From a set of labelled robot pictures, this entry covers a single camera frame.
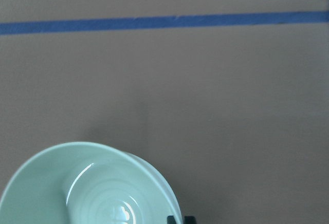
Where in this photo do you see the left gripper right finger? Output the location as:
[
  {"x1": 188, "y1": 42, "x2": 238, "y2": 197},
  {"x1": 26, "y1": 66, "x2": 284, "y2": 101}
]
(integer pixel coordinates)
[{"x1": 184, "y1": 216, "x2": 197, "y2": 224}]

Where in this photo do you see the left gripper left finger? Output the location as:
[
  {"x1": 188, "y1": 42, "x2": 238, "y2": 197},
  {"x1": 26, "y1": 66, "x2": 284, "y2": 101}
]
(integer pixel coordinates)
[{"x1": 167, "y1": 215, "x2": 177, "y2": 224}]

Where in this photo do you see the green ceramic bowl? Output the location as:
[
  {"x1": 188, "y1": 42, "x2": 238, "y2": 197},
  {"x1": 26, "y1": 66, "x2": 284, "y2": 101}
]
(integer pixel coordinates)
[{"x1": 1, "y1": 142, "x2": 183, "y2": 223}]

